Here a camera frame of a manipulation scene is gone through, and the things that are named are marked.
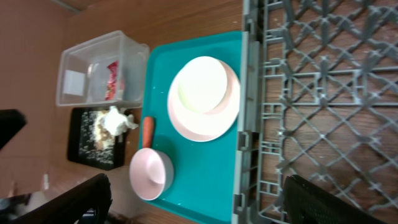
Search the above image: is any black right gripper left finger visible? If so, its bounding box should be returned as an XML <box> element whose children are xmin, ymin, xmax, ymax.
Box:
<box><xmin>11</xmin><ymin>174</ymin><xmax>112</xmax><ymax>224</ymax></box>

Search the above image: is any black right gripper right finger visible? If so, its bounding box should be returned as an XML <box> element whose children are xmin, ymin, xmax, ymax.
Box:
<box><xmin>283</xmin><ymin>175</ymin><xmax>392</xmax><ymax>224</ymax></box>

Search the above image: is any white tissue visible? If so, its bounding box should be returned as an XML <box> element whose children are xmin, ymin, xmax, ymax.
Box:
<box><xmin>103</xmin><ymin>106</ymin><xmax>139</xmax><ymax>136</ymax></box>

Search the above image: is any red snack wrapper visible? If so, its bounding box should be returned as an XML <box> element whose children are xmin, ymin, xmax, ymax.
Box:
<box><xmin>104</xmin><ymin>60</ymin><xmax>125</xmax><ymax>101</ymax></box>

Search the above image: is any cream bowl with food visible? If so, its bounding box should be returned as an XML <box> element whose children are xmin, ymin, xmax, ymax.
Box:
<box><xmin>177</xmin><ymin>56</ymin><xmax>228</xmax><ymax>113</ymax></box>

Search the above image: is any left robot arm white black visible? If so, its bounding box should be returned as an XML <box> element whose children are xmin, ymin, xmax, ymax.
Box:
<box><xmin>0</xmin><ymin>109</ymin><xmax>27</xmax><ymax>149</ymax></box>

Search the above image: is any black waste tray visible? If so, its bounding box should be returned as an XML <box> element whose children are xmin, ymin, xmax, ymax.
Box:
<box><xmin>67</xmin><ymin>107</ymin><xmax>126</xmax><ymax>170</ymax></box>

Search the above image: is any grey dishwasher rack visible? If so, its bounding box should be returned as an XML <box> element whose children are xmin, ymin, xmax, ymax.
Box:
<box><xmin>232</xmin><ymin>0</ymin><xmax>397</xmax><ymax>223</ymax></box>

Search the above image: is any food scraps and rice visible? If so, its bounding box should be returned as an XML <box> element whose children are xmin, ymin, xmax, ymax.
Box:
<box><xmin>78</xmin><ymin>110</ymin><xmax>124</xmax><ymax>167</ymax></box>

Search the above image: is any pink bowl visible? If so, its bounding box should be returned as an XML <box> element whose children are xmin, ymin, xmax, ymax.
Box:
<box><xmin>129</xmin><ymin>147</ymin><xmax>174</xmax><ymax>200</ymax></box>

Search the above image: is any orange carrot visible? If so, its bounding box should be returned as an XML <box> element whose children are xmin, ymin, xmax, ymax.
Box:
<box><xmin>142</xmin><ymin>116</ymin><xmax>155</xmax><ymax>148</ymax></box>

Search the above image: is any teal plastic tray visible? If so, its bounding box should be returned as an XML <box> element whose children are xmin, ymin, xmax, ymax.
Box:
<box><xmin>142</xmin><ymin>31</ymin><xmax>242</xmax><ymax>223</ymax></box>

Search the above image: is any large white plate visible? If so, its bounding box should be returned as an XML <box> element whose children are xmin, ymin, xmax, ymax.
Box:
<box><xmin>167</xmin><ymin>59</ymin><xmax>241</xmax><ymax>142</ymax></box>

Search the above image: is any clear plastic bin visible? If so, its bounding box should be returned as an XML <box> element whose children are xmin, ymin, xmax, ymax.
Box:
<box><xmin>55</xmin><ymin>30</ymin><xmax>150</xmax><ymax>108</ymax></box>

